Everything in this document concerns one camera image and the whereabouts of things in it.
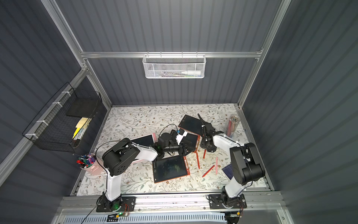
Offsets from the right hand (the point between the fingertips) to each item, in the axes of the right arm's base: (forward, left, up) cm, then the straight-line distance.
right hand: (207, 146), depth 94 cm
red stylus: (-6, +2, -2) cm, 7 cm away
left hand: (-7, +9, +9) cm, 14 cm away
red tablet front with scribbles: (-15, +25, -2) cm, 29 cm away
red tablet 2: (+21, +10, -3) cm, 23 cm away
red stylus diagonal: (-16, +1, -2) cm, 16 cm away
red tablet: (-1, +12, +6) cm, 13 cm away
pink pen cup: (-17, +69, +10) cm, 72 cm away
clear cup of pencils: (+8, -15, +16) cm, 23 cm away
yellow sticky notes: (-1, +72, +26) cm, 77 cm away
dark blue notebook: (-16, -11, -2) cm, 20 cm away
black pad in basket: (+10, +75, +27) cm, 81 cm away
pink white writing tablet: (+5, +43, -2) cm, 43 cm away
